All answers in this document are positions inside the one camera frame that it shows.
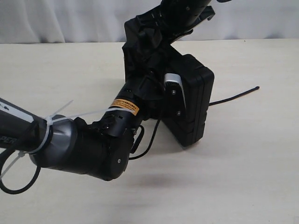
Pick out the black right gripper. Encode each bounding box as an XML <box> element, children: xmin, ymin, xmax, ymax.
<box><xmin>135</xmin><ymin>0</ymin><xmax>215</xmax><ymax>70</ymax></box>

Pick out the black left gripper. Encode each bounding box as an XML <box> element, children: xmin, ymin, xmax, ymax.
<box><xmin>121</xmin><ymin>42</ymin><xmax>168</xmax><ymax>121</ymax></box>

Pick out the black plastic carrying case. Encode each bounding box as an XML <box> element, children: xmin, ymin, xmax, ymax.
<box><xmin>122</xmin><ymin>18</ymin><xmax>214</xmax><ymax>147</ymax></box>

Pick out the black braided rope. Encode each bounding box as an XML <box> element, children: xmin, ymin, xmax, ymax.
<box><xmin>127</xmin><ymin>86</ymin><xmax>260</xmax><ymax>161</ymax></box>

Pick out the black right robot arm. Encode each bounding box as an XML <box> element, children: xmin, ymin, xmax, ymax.
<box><xmin>122</xmin><ymin>0</ymin><xmax>215</xmax><ymax>72</ymax></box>

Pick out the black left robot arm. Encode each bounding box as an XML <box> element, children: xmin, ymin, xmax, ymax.
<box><xmin>0</xmin><ymin>70</ymin><xmax>165</xmax><ymax>181</ymax></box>

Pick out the white zip tie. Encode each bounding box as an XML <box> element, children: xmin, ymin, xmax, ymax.
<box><xmin>0</xmin><ymin>99</ymin><xmax>140</xmax><ymax>181</ymax></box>

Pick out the white backdrop curtain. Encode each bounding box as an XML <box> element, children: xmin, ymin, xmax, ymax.
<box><xmin>0</xmin><ymin>0</ymin><xmax>299</xmax><ymax>44</ymax></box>

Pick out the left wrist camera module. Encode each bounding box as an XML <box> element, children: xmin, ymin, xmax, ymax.
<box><xmin>164</xmin><ymin>73</ymin><xmax>186</xmax><ymax>121</ymax></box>

